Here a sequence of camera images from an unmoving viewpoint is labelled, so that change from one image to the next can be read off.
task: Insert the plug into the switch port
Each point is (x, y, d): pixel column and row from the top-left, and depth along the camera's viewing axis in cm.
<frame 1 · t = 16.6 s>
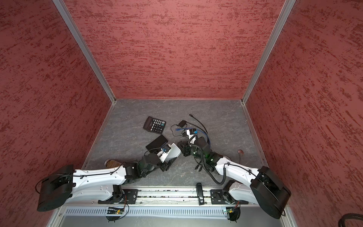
left hand: (170, 155, 80), fingers open
right hand: (178, 146, 81), fingers open
black desk calculator: (154, 125, 104), point 2 cm above the table
black smartphone: (154, 146, 94), on the table
black power adapter: (182, 123, 108), on the table

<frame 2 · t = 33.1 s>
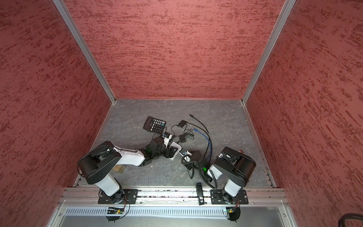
left hand: (173, 149, 92), fingers open
right hand: (182, 156, 90), fingers closed
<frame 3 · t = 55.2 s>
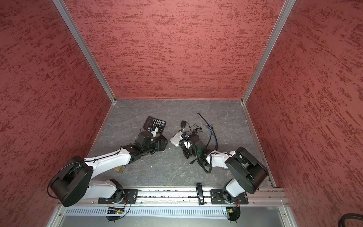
left hand: (161, 143, 89), fingers open
right hand: (181, 149, 90), fingers closed
white network switch box: (176, 139, 97), point 2 cm above the table
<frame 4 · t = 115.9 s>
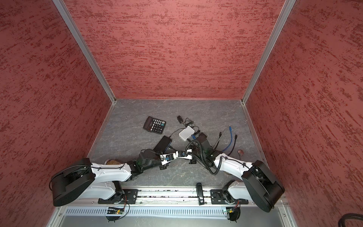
left hand: (173, 155, 82), fingers closed
right hand: (179, 155, 82), fingers closed
white network switch box: (186, 133, 100), point 2 cm above the table
